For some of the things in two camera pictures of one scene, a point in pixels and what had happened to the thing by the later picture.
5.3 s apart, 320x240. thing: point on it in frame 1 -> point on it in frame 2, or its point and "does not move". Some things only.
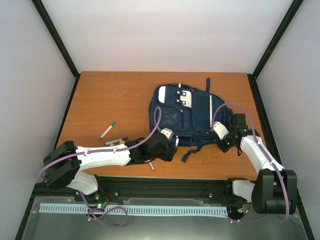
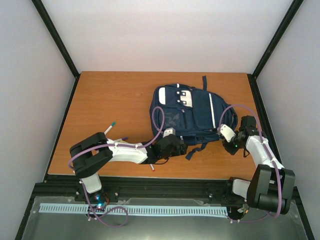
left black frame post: x=61 y=44 does not move
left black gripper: x=169 y=154 -> x=182 y=150
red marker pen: x=152 y=167 does not move
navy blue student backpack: x=190 y=114 does not move
